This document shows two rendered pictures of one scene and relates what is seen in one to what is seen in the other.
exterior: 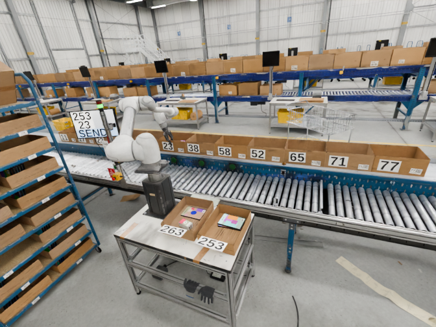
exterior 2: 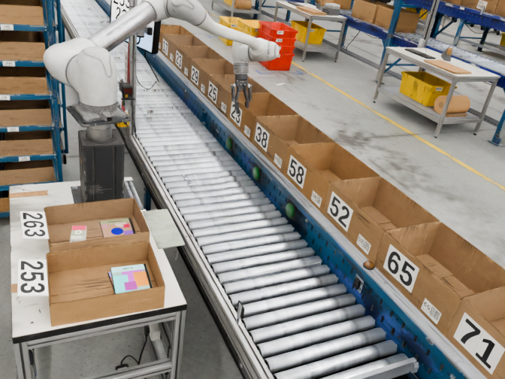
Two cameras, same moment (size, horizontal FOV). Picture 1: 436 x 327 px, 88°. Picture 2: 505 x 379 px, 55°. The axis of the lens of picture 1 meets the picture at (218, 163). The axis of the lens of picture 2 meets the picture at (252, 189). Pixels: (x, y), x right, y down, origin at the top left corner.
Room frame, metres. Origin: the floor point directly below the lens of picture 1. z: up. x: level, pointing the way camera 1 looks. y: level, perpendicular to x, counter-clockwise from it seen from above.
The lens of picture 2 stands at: (0.51, -1.21, 2.00)
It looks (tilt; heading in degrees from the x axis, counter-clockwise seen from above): 29 degrees down; 37
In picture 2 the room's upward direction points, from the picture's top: 9 degrees clockwise
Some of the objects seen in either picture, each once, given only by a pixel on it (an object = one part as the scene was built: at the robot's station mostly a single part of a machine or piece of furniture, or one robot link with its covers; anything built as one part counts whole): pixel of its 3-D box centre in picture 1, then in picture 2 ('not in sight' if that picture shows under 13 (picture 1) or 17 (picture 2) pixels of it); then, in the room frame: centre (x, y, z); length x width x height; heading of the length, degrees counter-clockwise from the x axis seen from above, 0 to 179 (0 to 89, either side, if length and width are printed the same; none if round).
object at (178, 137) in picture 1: (178, 142); (261, 116); (2.79, 0.50, 0.96); 0.39 x 0.29 x 0.17; 66
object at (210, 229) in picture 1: (226, 226); (104, 280); (1.31, -0.02, 0.80); 0.38 x 0.28 x 0.10; 153
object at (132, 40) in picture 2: (113, 152); (131, 77); (2.26, 1.10, 1.11); 0.12 x 0.05 x 0.88; 66
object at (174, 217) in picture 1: (189, 216); (96, 228); (1.47, 0.27, 0.80); 0.38 x 0.28 x 0.10; 156
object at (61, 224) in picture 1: (52, 222); (17, 137); (1.83, 1.71, 0.59); 0.40 x 0.30 x 0.10; 153
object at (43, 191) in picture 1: (35, 188); (10, 77); (1.82, 1.70, 0.99); 0.40 x 0.30 x 0.10; 152
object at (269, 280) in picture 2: (259, 189); (277, 280); (1.89, -0.39, 0.72); 0.52 x 0.05 x 0.05; 156
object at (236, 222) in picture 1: (231, 221); (131, 282); (1.39, -0.07, 0.78); 0.19 x 0.14 x 0.02; 62
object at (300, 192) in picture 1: (300, 194); (327, 349); (1.73, -0.74, 0.72); 0.52 x 0.05 x 0.05; 156
